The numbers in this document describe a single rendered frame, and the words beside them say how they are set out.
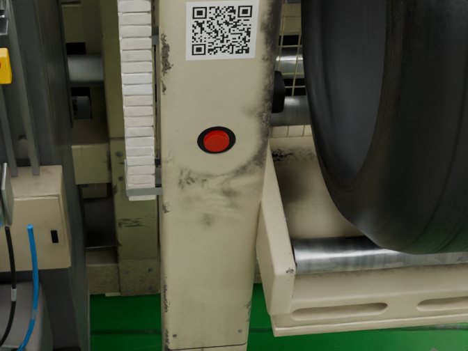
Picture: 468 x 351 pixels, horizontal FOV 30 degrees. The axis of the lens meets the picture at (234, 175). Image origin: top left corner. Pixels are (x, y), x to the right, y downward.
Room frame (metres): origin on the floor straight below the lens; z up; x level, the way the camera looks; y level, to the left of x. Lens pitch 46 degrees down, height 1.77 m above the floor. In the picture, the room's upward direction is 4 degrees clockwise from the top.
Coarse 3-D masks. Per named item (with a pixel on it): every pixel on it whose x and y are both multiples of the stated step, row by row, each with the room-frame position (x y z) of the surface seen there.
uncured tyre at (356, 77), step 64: (320, 0) 1.08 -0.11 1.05; (384, 0) 1.11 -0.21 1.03; (448, 0) 0.65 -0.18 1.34; (320, 64) 0.97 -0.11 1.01; (384, 64) 0.67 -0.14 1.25; (448, 64) 0.62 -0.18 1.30; (320, 128) 0.88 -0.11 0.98; (384, 128) 0.65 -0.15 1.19; (448, 128) 0.60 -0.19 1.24; (384, 192) 0.62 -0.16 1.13; (448, 192) 0.59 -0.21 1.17
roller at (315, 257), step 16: (304, 240) 0.73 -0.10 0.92; (320, 240) 0.73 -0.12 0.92; (336, 240) 0.73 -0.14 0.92; (352, 240) 0.73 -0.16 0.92; (368, 240) 0.73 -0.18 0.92; (304, 256) 0.70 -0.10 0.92; (320, 256) 0.70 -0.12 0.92; (336, 256) 0.71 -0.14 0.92; (352, 256) 0.71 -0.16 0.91; (368, 256) 0.71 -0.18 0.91; (384, 256) 0.72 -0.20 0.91; (400, 256) 0.72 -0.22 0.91; (416, 256) 0.72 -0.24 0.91; (432, 256) 0.72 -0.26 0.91; (448, 256) 0.73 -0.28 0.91; (464, 256) 0.73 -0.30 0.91; (304, 272) 0.70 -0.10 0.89; (320, 272) 0.70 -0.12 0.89
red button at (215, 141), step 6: (210, 132) 0.75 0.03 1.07; (216, 132) 0.75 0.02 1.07; (222, 132) 0.75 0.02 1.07; (204, 138) 0.75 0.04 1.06; (210, 138) 0.75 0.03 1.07; (216, 138) 0.75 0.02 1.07; (222, 138) 0.75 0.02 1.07; (228, 138) 0.76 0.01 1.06; (204, 144) 0.75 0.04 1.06; (210, 144) 0.75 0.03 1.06; (216, 144) 0.75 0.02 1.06; (222, 144) 0.75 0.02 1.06; (210, 150) 0.75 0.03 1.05; (216, 150) 0.75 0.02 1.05
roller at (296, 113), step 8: (288, 96) 1.01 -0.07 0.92; (296, 96) 1.01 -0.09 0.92; (304, 96) 1.01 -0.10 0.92; (288, 104) 0.99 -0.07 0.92; (296, 104) 0.99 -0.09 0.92; (304, 104) 0.99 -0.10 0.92; (288, 112) 0.98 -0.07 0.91; (296, 112) 0.98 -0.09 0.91; (304, 112) 0.98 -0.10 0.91; (272, 120) 0.97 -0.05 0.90; (280, 120) 0.97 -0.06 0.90; (288, 120) 0.97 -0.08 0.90; (296, 120) 0.98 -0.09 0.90; (304, 120) 0.98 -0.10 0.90
